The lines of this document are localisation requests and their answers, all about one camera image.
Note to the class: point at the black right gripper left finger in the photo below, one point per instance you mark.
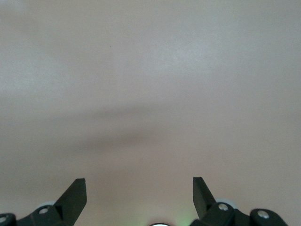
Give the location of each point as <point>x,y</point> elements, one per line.
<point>70,202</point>

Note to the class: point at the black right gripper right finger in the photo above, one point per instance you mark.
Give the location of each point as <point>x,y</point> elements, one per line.
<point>203,202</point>

